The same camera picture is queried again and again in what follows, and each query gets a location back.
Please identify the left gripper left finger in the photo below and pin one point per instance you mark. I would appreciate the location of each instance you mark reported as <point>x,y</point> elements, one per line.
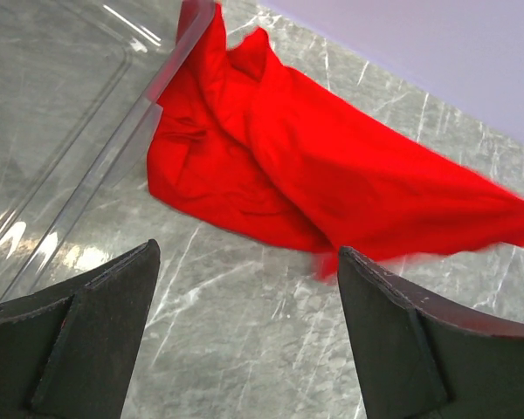
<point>68,351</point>

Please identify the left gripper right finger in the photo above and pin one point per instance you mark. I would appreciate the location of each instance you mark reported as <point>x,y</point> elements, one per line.
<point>420,355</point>

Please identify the red t shirt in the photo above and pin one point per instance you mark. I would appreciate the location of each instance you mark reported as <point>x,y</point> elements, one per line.
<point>255,147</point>

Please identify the clear plastic bin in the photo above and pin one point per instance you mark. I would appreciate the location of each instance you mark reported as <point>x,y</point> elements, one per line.
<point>79,85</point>

